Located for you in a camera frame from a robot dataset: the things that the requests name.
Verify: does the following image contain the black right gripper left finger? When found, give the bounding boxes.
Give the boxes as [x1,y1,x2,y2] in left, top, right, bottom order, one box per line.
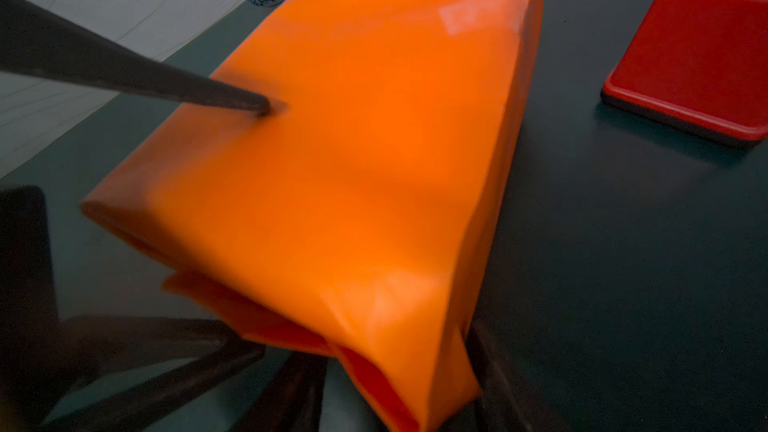
[230,352,328,432]

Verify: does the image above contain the orange wrapping paper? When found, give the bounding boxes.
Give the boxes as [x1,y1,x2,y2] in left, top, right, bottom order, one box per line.
[81,0,543,431]

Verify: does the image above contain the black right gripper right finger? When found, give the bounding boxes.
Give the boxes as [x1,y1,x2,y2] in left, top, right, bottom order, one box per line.
[466,320,570,431]

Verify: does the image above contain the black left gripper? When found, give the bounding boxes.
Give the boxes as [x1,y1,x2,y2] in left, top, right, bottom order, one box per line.
[1,186,265,431]

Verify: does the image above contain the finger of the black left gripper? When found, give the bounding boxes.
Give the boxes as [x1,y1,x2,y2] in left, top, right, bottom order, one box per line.
[1,0,271,116]

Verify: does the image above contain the red tape dispenser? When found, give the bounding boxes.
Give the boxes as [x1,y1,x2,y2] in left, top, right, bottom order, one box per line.
[601,0,767,148]

